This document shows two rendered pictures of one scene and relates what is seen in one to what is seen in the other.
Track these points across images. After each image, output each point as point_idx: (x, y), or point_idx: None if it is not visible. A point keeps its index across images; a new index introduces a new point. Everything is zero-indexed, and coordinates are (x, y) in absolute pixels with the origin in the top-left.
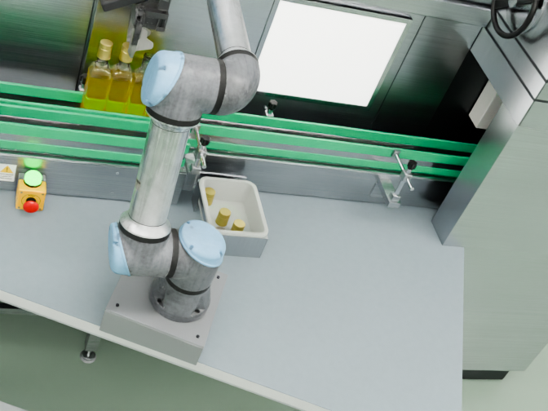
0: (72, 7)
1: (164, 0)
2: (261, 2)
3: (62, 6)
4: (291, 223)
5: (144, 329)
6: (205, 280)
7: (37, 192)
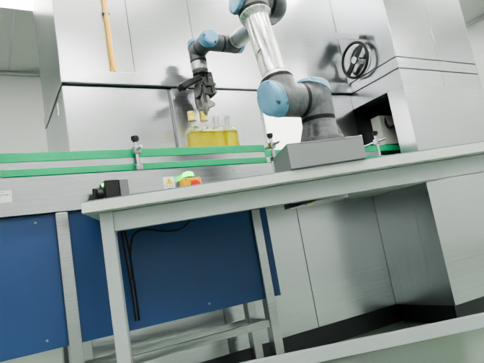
0: (162, 124)
1: (209, 77)
2: (251, 96)
3: (156, 124)
4: None
5: (319, 145)
6: (330, 102)
7: (195, 178)
